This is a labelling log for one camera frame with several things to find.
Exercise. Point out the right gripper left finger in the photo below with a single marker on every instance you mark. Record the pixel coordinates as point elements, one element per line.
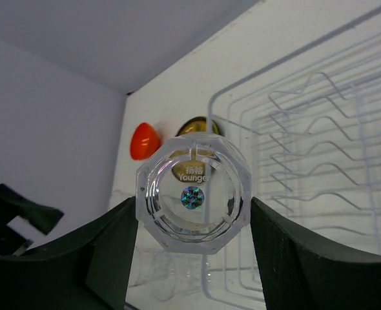
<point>88,268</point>

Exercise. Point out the clear plastic dish rack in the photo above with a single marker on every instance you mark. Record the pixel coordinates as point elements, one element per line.
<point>310,126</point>

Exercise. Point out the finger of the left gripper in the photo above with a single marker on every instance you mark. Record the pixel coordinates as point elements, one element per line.
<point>40,217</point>

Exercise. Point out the clear glass cup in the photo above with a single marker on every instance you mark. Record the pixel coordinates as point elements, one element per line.
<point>143,267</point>
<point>177,275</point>
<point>193,195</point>

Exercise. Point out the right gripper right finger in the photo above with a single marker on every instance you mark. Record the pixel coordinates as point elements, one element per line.
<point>300,269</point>

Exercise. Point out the yellow patterned plate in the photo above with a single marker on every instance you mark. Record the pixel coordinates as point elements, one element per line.
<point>198,124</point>

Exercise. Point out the orange plastic bowl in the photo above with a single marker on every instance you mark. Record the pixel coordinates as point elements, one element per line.
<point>144,143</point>

